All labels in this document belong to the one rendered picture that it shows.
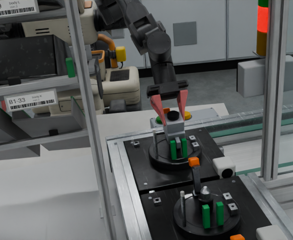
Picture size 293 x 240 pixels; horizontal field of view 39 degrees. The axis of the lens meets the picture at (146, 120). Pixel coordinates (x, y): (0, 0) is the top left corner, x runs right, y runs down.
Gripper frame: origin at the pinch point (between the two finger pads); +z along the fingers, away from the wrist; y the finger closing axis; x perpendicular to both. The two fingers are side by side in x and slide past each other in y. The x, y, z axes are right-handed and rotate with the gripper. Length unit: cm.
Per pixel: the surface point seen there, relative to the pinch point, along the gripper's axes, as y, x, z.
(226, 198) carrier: 5.5, -12.9, 20.9
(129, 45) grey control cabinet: 17, 270, -139
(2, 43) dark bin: -32.3, -29.7, -13.0
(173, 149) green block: -1.3, 0.7, 6.8
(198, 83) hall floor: 74, 269, -90
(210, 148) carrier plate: 9.6, 8.1, 7.4
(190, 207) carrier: -2.0, -11.4, 21.5
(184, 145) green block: 1.5, 0.5, 6.4
